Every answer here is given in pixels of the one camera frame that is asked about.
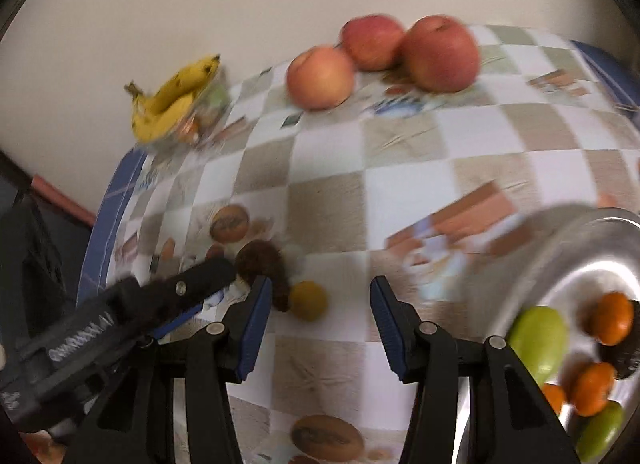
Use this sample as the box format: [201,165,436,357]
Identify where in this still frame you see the yellow banana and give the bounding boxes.
[125,80,198,145]
[145,54,222,112]

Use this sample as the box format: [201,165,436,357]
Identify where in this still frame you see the large red apple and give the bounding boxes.
[400,14,482,94]

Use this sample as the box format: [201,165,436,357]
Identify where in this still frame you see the pale red apple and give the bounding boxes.
[286,45,357,111]

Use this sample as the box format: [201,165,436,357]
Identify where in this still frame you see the large brown date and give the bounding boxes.
[235,239,292,312]

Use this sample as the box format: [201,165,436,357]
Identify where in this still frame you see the dark red apple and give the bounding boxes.
[340,14,407,72]

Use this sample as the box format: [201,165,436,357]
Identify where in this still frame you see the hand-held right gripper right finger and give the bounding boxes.
[369,275,583,464]

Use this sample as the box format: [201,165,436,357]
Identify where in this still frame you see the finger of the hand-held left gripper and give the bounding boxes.
[142,257,237,331]
[150,304,207,341]

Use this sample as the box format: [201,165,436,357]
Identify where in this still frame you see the small yellow fruit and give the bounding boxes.
[290,281,330,322]

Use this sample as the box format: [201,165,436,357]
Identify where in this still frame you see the green jujube fruit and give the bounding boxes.
[575,400,626,463]
[507,307,570,387]

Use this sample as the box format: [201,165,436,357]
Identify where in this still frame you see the orange tangerine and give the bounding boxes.
[570,363,617,417]
[590,291,635,346]
[541,383,567,416]

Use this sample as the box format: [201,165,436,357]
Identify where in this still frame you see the clear plastic container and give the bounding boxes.
[145,67,233,151]

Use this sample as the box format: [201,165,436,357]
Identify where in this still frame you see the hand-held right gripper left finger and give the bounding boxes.
[75,274,273,464]

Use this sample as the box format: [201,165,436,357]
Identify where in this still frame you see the metal bowl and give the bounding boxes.
[457,204,640,464]

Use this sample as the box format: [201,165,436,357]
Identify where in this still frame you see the checkered printed tablecloth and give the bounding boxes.
[77,24,640,464]

